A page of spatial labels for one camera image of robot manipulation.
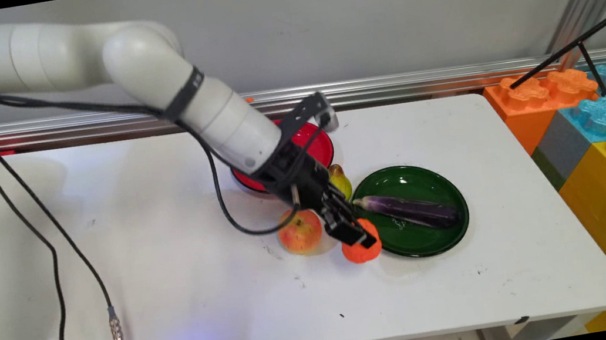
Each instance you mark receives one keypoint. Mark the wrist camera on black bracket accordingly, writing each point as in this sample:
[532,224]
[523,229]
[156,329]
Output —
[325,116]

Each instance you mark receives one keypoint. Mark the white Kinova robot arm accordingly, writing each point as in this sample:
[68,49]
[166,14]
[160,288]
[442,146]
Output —
[85,52]

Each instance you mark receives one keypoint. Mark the orange giant building block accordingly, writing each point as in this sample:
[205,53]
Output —
[531,102]

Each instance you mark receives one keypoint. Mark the red yellow toy apple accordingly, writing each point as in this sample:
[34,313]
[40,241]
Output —
[300,235]

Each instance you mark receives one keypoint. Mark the black table edge clip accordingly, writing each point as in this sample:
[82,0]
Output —
[521,320]

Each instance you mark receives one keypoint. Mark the aluminium wall rail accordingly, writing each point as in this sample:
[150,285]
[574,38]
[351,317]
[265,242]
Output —
[444,80]

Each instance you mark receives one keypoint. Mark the dark green plate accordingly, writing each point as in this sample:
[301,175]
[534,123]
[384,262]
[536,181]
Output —
[417,177]

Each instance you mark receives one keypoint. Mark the red plate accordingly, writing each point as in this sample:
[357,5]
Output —
[322,156]

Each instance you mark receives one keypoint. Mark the black tripod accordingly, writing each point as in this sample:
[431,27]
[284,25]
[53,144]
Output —
[587,38]

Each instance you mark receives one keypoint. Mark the purple toy eggplant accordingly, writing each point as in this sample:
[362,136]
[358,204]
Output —
[413,212]

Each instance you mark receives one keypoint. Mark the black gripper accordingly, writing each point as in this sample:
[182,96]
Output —
[298,179]

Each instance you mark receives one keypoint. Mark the grey giant building block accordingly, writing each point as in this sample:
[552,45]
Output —
[564,148]

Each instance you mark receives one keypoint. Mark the orange toy fruit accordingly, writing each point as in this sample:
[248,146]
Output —
[359,254]

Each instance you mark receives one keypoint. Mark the green toy pear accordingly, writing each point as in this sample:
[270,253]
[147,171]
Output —
[343,183]

